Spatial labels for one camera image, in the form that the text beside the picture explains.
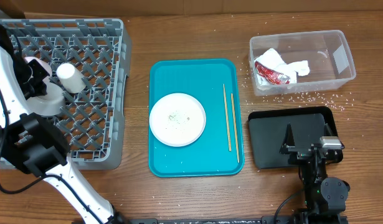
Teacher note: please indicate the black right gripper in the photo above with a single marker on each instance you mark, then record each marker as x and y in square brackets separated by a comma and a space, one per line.
[299, 154]

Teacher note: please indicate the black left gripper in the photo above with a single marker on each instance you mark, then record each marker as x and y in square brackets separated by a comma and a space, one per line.
[40, 73]

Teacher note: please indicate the pink plastic bowl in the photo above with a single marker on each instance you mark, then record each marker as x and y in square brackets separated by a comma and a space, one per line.
[45, 65]

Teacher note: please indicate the grey small bowl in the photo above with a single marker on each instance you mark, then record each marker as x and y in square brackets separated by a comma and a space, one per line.
[49, 104]

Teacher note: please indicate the cream plastic cup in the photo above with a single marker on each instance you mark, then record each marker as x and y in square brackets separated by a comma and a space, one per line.
[70, 77]

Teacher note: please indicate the red snack wrapper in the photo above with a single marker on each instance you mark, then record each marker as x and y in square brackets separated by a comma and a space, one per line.
[274, 77]

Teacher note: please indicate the white paper napkin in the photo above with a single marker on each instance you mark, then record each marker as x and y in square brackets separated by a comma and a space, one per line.
[273, 60]

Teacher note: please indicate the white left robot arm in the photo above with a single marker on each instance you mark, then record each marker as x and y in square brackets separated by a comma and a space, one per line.
[34, 145]

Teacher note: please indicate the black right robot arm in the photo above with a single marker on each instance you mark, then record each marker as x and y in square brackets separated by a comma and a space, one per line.
[325, 196]

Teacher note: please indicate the grey dishwasher rack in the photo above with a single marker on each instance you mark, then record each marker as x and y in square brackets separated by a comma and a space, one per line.
[93, 120]

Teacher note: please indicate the black tray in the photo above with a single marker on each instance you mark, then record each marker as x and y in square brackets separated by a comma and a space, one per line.
[268, 128]

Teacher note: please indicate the clear plastic bin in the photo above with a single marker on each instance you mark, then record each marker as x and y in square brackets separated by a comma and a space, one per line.
[327, 54]

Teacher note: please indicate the right wooden chopstick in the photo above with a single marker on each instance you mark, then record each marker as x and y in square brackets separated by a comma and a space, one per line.
[235, 127]

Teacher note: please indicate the teal plastic tray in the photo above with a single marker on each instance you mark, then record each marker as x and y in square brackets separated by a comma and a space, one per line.
[209, 155]

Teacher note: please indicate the white round plate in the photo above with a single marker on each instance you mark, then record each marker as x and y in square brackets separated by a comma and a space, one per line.
[177, 119]

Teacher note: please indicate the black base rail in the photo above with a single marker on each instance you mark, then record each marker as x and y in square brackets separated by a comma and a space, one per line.
[262, 220]

